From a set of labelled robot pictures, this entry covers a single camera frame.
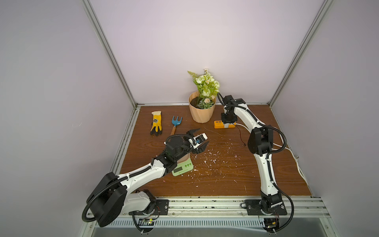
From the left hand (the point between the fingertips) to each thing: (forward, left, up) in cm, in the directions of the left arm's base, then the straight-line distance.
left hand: (204, 134), depth 75 cm
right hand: (+23, -17, -16) cm, 33 cm away
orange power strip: (+22, -13, -20) cm, 32 cm away
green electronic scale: (-10, +12, -22) cm, 26 cm away
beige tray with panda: (-5, +11, -19) cm, 22 cm away
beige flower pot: (+24, +3, -12) cm, 27 cm away
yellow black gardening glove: (+18, +33, -21) cm, 43 cm away
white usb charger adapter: (+19, -17, -18) cm, 31 cm away
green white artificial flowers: (+31, -3, +5) cm, 32 cm away
